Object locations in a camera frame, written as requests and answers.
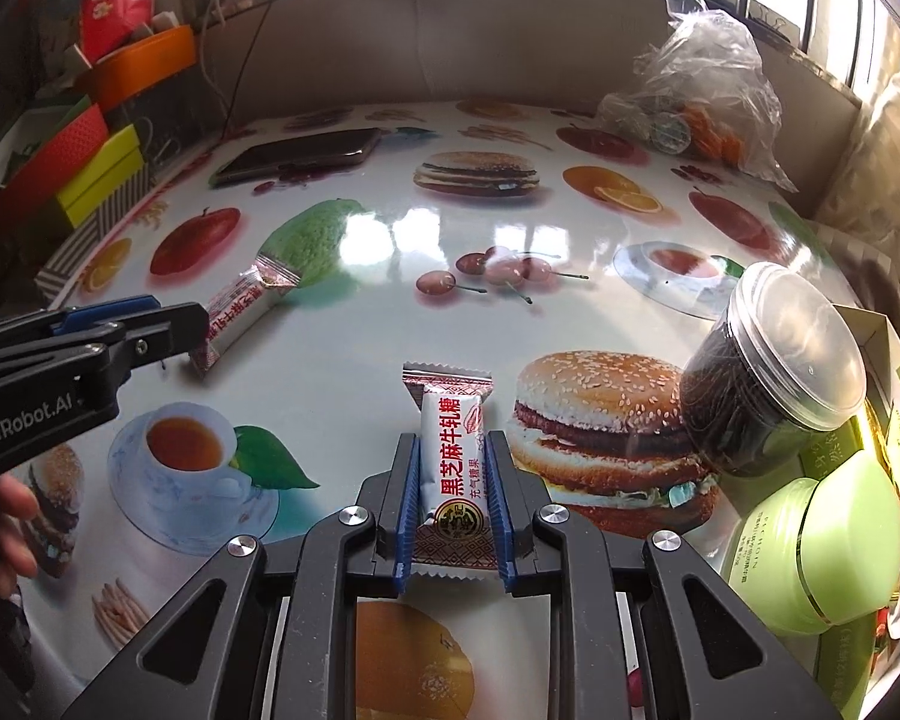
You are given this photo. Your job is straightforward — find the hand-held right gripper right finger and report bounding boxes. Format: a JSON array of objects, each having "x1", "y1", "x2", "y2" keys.
[{"x1": 484, "y1": 429, "x2": 845, "y2": 720}]

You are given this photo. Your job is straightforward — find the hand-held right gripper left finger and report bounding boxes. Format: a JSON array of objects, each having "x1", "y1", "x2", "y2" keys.
[{"x1": 60, "y1": 431, "x2": 425, "y2": 720}]

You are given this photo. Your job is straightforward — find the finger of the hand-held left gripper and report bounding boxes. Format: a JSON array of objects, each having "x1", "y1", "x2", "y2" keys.
[
  {"x1": 0, "y1": 302, "x2": 209, "y2": 407},
  {"x1": 0, "y1": 296, "x2": 162, "y2": 352}
]

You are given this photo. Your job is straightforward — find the brown white nougat candy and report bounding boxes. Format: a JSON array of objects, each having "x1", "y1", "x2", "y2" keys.
[{"x1": 401, "y1": 361, "x2": 500, "y2": 582}]

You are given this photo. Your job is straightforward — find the red white candy packet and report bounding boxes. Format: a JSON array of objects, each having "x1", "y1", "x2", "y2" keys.
[{"x1": 190, "y1": 255, "x2": 301, "y2": 376}]

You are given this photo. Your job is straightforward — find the green cardboard box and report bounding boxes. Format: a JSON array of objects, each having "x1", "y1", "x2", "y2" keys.
[{"x1": 795, "y1": 307, "x2": 900, "y2": 720}]

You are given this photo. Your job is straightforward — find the person's left hand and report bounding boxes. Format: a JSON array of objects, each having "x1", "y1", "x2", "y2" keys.
[{"x1": 0, "y1": 476, "x2": 44, "y2": 580}]

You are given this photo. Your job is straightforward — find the striped box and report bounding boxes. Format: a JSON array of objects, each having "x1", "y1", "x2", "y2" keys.
[{"x1": 34, "y1": 165, "x2": 155, "y2": 301}]

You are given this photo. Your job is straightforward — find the yellow box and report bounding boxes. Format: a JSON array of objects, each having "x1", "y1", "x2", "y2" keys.
[{"x1": 54, "y1": 124, "x2": 145, "y2": 230}]

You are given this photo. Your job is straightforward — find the red woven box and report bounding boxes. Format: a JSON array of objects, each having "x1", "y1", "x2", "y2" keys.
[{"x1": 0, "y1": 101, "x2": 110, "y2": 233}]

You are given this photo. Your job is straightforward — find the dark smartphone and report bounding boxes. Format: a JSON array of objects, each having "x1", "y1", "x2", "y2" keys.
[{"x1": 210, "y1": 127, "x2": 383, "y2": 187}]

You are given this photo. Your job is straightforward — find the fruit print tablecloth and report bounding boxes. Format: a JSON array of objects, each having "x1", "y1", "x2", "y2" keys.
[{"x1": 7, "y1": 97, "x2": 871, "y2": 720}]

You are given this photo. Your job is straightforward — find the orange container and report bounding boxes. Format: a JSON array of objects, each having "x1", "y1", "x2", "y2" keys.
[{"x1": 75, "y1": 24, "x2": 197, "y2": 110}]

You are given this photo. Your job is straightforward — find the clear plastic jar dark contents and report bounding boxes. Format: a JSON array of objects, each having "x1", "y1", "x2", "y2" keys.
[{"x1": 679, "y1": 262, "x2": 867, "y2": 477}]

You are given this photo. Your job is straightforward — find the green cosmetic jar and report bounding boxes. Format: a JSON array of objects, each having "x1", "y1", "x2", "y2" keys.
[{"x1": 727, "y1": 454, "x2": 900, "y2": 635}]

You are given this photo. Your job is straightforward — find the clear plastic bag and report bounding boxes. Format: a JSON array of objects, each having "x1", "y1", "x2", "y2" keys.
[{"x1": 596, "y1": 0, "x2": 796, "y2": 192}]

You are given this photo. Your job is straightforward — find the patterned beige curtain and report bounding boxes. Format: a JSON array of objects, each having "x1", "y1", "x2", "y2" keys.
[{"x1": 810, "y1": 15, "x2": 900, "y2": 301}]

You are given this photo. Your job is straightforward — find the black cable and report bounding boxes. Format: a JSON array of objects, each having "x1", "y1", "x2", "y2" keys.
[{"x1": 223, "y1": 0, "x2": 276, "y2": 137}]

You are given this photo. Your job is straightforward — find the white cable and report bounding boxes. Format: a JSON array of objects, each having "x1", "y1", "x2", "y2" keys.
[{"x1": 391, "y1": 0, "x2": 430, "y2": 100}]

